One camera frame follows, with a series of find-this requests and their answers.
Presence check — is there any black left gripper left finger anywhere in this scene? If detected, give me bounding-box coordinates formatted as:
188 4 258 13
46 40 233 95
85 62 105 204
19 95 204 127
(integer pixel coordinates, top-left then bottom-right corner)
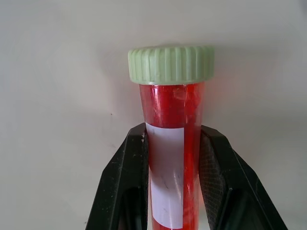
84 123 154 230

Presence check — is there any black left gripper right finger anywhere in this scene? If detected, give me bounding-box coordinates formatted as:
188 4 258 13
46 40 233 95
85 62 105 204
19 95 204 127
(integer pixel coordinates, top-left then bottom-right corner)
198 124 288 230

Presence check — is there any red test tube green cap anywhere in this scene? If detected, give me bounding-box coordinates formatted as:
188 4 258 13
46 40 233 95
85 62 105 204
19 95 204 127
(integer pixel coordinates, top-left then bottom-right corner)
127 45 216 230

